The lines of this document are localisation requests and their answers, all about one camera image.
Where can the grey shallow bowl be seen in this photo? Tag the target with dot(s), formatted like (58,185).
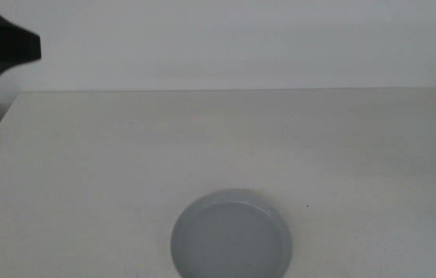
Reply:
(231,239)

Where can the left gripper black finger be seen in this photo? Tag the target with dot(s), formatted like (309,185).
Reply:
(19,48)

